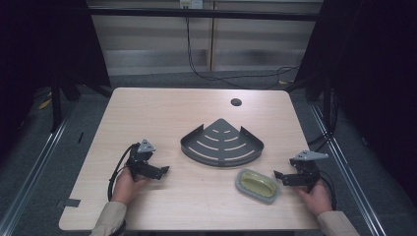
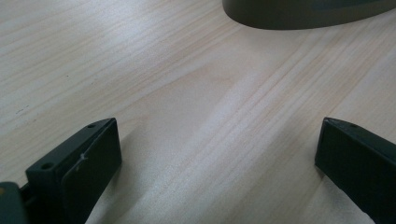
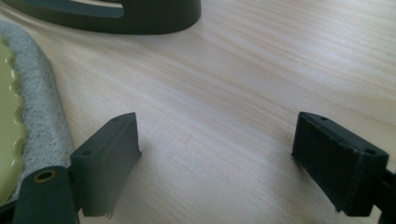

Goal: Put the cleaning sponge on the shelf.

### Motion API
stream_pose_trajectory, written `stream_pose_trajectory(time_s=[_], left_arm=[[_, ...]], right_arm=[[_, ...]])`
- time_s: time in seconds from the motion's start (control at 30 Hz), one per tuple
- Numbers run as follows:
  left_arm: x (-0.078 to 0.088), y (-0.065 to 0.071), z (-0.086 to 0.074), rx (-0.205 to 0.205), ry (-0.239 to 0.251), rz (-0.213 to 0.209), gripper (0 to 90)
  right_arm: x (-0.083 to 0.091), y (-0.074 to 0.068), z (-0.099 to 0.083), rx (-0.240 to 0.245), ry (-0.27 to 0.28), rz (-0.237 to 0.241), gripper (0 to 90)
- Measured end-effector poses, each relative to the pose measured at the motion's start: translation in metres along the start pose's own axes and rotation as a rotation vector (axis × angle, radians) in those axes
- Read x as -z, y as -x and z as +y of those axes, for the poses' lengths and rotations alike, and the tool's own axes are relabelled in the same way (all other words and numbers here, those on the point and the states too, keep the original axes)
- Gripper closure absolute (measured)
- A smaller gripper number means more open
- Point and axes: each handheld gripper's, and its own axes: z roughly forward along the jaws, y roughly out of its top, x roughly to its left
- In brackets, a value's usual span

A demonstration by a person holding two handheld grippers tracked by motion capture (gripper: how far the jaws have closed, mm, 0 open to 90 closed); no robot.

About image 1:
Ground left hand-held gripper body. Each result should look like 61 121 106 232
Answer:
126 139 164 182

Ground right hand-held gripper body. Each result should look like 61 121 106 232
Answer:
282 149 329 193

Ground person's left hand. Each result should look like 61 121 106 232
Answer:
111 166 150 207

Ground person's right hand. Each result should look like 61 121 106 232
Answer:
295 180 334 217

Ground grey soap dish yellow insert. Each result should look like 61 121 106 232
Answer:
234 167 282 206

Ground dark grey corner shelf rack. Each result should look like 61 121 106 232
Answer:
179 117 266 168

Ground black metal stand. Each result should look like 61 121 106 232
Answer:
321 75 333 136
49 84 64 134

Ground grey tape strip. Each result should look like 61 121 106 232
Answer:
56 198 82 208

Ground yellow floor tape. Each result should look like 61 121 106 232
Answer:
37 91 53 111

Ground dark curtain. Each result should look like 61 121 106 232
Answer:
0 0 112 165
294 0 417 205

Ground black horizontal bar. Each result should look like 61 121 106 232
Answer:
88 7 320 23

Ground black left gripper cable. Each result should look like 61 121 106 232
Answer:
106 143 141 203

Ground black floor cables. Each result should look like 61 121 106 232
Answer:
307 91 339 153

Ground metal floor rail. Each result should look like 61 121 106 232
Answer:
0 104 78 236
309 102 387 236

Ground black wall cable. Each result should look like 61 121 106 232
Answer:
184 16 300 90

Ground white wall outlet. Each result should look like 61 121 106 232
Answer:
179 0 205 10

